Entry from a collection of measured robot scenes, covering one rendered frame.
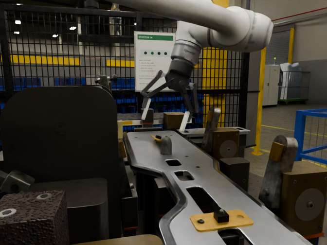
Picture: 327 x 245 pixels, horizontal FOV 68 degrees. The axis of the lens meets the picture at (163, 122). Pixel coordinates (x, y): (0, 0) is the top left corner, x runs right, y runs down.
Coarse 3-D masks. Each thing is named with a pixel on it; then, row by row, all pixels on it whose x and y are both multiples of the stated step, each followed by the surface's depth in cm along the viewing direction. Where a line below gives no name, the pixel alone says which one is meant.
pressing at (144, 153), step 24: (144, 144) 77; (192, 144) 77; (144, 168) 55; (168, 168) 55; (192, 168) 55; (216, 168) 56; (216, 192) 43; (240, 192) 43; (168, 216) 35; (264, 216) 36; (168, 240) 30; (192, 240) 30; (216, 240) 30; (264, 240) 30; (288, 240) 30
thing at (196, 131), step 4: (196, 128) 103; (200, 128) 103; (204, 128) 103; (240, 128) 104; (180, 132) 95; (192, 132) 95; (196, 132) 95; (200, 132) 95; (240, 132) 97; (244, 132) 98; (188, 136) 92; (192, 136) 93; (196, 136) 93; (200, 136) 94
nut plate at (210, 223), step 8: (192, 216) 35; (200, 216) 35; (208, 216) 35; (216, 216) 34; (224, 216) 33; (232, 216) 35; (240, 216) 35; (248, 216) 35; (200, 224) 33; (208, 224) 33; (216, 224) 33; (224, 224) 33; (232, 224) 33; (240, 224) 33; (248, 224) 33
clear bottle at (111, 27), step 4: (112, 4) 129; (116, 4) 128; (112, 8) 127; (116, 8) 127; (112, 20) 128; (116, 20) 128; (120, 20) 129; (120, 24) 130; (112, 28) 128; (116, 28) 128; (120, 28) 130; (112, 32) 129; (116, 32) 129; (120, 32) 130
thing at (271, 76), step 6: (270, 66) 1147; (276, 66) 1171; (270, 72) 1153; (276, 72) 1178; (264, 78) 1136; (270, 78) 1159; (276, 78) 1185; (264, 84) 1142; (270, 84) 1165; (276, 84) 1191; (264, 90) 1149; (270, 90) 1172; (276, 90) 1198; (264, 96) 1155; (270, 96) 1178; (276, 96) 1205; (264, 102) 1161; (270, 102) 1185; (276, 102) 1211
